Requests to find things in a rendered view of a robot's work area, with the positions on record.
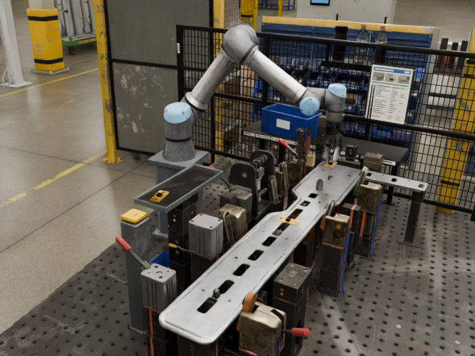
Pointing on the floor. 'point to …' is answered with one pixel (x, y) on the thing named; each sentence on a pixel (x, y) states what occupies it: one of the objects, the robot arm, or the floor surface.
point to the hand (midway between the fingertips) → (331, 160)
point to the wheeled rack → (76, 36)
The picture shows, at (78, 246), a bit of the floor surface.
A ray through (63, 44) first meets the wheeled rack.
